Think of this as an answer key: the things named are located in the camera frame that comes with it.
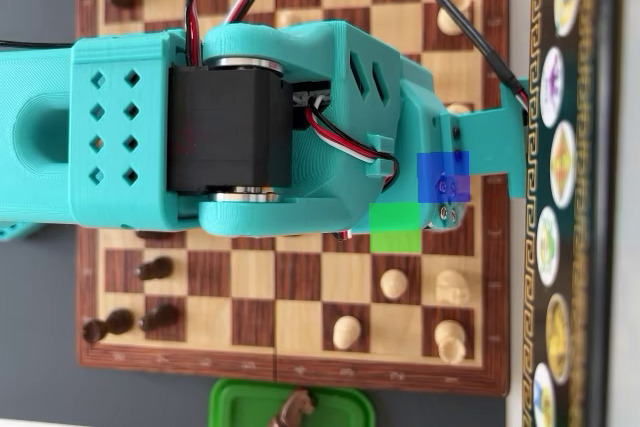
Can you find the black box with medallions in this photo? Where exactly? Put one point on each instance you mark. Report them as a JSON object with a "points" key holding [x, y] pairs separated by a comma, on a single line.
{"points": [[582, 97]]}

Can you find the dark wooden pawn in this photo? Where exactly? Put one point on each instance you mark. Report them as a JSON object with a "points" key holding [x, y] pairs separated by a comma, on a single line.
{"points": [[155, 268], [160, 318], [155, 235]]}

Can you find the white wooden rook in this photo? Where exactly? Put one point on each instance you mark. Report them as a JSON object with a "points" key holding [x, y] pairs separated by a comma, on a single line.
{"points": [[447, 24], [450, 339]]}

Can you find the dark grey table mat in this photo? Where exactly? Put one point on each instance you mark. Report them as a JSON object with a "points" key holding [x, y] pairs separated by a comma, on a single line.
{"points": [[35, 297]]}

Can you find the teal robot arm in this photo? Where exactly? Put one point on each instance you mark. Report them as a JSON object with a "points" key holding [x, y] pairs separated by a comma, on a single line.
{"points": [[120, 147]]}

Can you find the wooden folding chess board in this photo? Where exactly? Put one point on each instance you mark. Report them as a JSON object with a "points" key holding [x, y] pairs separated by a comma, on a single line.
{"points": [[300, 307]]}

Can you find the white wooden king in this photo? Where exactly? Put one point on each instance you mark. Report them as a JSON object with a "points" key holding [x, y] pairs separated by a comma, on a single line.
{"points": [[457, 108]]}

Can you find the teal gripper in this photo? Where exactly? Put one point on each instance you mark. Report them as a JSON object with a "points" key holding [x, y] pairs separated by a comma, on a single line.
{"points": [[419, 133]]}

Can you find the white wooden pawn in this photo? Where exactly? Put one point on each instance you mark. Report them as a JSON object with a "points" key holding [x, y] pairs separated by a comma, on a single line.
{"points": [[393, 284], [346, 332]]}

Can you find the dark wooden knight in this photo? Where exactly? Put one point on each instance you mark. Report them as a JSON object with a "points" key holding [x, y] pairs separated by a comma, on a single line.
{"points": [[292, 409]]}

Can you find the green plastic tray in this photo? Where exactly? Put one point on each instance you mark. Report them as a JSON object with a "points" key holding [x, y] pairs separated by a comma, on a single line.
{"points": [[240, 407]]}

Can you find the white wooden knight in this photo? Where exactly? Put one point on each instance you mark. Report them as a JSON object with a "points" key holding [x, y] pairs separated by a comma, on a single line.
{"points": [[452, 287]]}

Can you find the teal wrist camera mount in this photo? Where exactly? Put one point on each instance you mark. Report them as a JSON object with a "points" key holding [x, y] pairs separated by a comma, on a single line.
{"points": [[492, 142]]}

